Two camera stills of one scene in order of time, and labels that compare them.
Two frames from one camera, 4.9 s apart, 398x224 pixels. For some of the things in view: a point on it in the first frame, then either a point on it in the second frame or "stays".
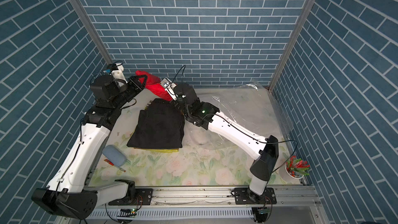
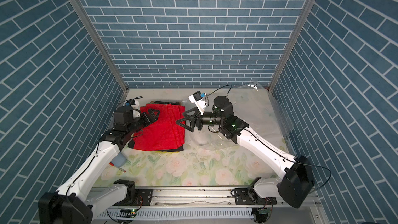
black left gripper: x=135 y=85 → x=153 y=117
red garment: x=153 y=84 → x=164 y=133
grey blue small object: x=114 y=155 stays
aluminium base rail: x=211 y=205 stays
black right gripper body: x=180 y=106 → x=200 y=123
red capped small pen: x=112 y=164 stays
